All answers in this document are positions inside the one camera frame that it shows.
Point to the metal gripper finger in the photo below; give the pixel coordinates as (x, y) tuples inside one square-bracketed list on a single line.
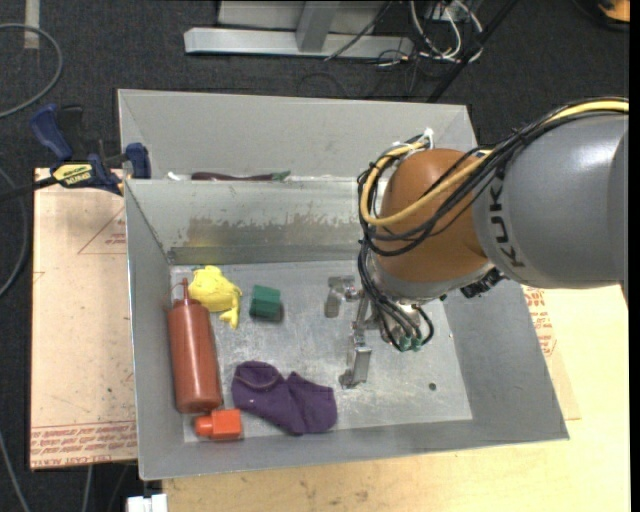
[(334, 300), (359, 365)]

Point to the grey metal bin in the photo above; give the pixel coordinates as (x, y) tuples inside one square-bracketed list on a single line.
[(300, 345)]

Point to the green block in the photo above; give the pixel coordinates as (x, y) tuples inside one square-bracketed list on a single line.
[(264, 302)]

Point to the purple sock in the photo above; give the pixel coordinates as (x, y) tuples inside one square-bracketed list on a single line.
[(295, 402)]

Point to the yellow toy animal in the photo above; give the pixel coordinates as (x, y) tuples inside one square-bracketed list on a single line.
[(214, 292)]

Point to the orange block with round cap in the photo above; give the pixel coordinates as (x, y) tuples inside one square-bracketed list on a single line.
[(222, 425)]

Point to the red-brown squeeze bottle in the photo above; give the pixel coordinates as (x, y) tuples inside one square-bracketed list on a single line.
[(194, 355)]

